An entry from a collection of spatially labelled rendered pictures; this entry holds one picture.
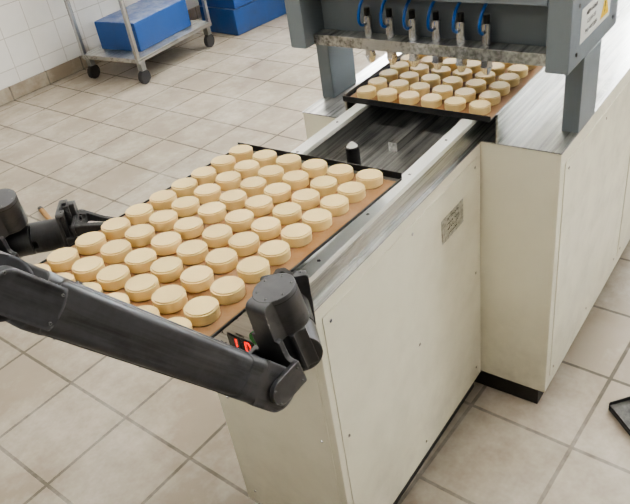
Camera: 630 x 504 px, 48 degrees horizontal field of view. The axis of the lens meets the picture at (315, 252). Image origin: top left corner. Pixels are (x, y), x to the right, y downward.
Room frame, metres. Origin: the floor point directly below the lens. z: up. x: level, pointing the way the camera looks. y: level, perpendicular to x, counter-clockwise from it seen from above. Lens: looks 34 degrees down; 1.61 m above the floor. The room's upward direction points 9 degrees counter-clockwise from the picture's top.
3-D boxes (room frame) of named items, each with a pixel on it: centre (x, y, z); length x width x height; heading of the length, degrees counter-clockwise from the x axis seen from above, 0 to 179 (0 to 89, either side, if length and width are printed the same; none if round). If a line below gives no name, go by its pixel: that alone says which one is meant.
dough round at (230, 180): (1.20, 0.14, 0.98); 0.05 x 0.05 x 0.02
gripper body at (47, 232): (1.10, 0.46, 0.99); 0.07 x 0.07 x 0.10; 5
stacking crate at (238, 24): (5.79, 0.23, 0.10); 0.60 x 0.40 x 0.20; 134
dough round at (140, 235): (1.03, 0.29, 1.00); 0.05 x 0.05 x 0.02
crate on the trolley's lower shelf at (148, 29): (5.15, 0.94, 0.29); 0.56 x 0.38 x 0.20; 145
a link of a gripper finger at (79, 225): (1.10, 0.38, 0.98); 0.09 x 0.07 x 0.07; 95
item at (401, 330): (1.32, -0.08, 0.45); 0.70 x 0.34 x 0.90; 140
